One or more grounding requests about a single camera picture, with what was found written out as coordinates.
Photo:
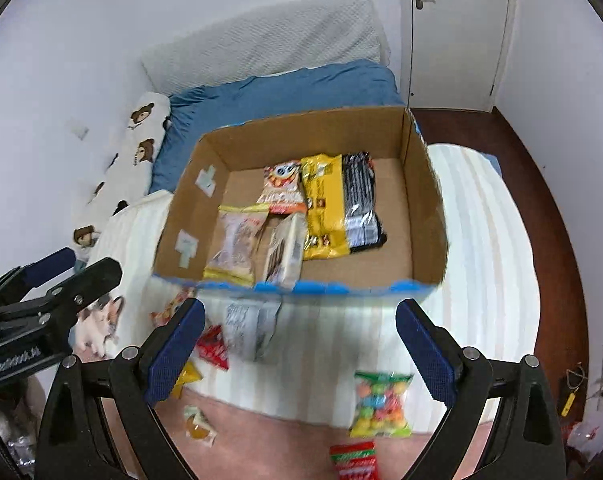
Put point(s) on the corgi print cloth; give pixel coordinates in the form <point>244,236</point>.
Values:
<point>97,324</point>

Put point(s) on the colourful candy ball bag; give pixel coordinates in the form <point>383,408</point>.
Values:
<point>380,405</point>

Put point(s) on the blue bed sheet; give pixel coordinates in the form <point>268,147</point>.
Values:
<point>201,109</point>

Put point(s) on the beige Franzzi cookie pack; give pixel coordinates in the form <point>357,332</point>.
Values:
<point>284,258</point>

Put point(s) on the small yellow snack bag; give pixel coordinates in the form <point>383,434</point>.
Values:
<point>187,376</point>

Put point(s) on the white bear print pillow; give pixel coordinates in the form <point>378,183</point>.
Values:
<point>127,178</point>

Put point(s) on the clear yellow-edged snack bag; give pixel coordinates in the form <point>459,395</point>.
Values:
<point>241,227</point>

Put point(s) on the orange jelly cup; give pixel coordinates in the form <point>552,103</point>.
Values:
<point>197,425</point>

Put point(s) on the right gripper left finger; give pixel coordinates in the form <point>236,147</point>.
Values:
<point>75,441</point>

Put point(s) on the cardboard box blue outside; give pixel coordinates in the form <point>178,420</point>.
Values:
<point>227,165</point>

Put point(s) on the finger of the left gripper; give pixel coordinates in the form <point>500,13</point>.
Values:
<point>76,292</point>
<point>16,283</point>

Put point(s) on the white door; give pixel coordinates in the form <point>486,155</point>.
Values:
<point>456,48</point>

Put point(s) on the small red snack packet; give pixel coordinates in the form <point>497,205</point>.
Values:
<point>211,347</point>

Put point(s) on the white wall switch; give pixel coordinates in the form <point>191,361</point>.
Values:
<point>78,129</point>

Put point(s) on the black snack bag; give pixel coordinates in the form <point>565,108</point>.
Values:
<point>363,228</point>

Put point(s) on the grey quilted headboard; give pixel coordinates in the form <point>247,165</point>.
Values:
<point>269,40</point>

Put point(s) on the red green snack pack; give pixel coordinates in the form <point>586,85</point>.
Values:
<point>355,461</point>

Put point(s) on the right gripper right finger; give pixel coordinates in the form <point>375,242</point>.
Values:
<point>524,441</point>

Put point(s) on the orange panda snack bag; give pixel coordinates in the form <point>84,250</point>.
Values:
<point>163,317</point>
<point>282,188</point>

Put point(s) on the white printed snack packet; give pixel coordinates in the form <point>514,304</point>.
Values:
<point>249,326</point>

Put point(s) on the cream striped blanket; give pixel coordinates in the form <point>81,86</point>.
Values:
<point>489,300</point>

